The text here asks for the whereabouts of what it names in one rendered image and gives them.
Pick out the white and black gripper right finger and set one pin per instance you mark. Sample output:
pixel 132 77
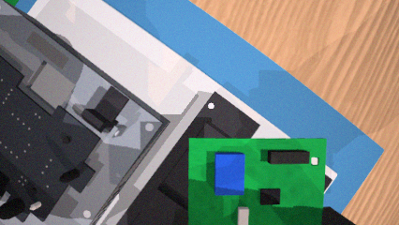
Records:
pixel 331 217

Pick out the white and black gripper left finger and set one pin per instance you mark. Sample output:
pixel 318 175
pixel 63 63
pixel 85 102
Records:
pixel 180 217

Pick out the green circuit board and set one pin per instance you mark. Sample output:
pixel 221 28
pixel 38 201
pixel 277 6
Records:
pixel 255 181

